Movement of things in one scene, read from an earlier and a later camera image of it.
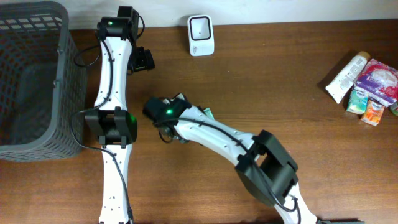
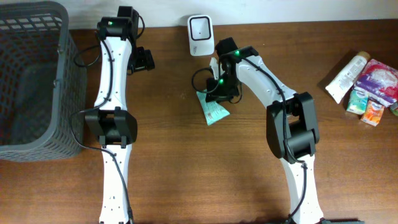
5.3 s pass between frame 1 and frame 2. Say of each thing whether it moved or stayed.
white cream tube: stayed
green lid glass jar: stayed
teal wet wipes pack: moved
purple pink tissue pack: stayed
